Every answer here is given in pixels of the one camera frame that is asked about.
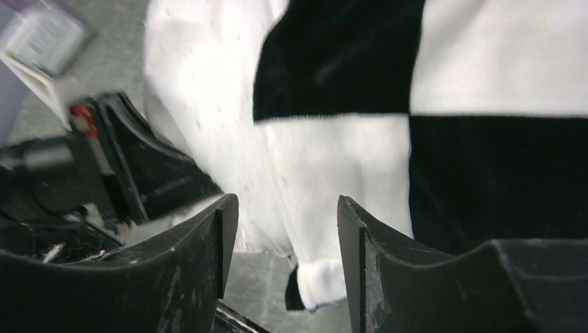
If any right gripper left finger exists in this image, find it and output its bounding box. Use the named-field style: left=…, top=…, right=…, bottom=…
left=1, top=194, right=239, bottom=332

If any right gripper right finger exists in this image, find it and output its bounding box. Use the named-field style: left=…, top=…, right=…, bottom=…
left=338, top=196, right=587, bottom=332

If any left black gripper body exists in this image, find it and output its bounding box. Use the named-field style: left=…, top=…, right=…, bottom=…
left=70, top=92, right=222, bottom=224

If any white pillow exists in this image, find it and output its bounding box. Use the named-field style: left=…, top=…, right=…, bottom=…
left=144, top=1, right=293, bottom=256

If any black white checkered pillowcase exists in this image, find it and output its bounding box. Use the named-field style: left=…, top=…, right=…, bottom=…
left=252, top=1, right=587, bottom=311

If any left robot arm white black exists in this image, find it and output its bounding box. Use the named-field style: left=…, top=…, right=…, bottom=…
left=1, top=92, right=220, bottom=263

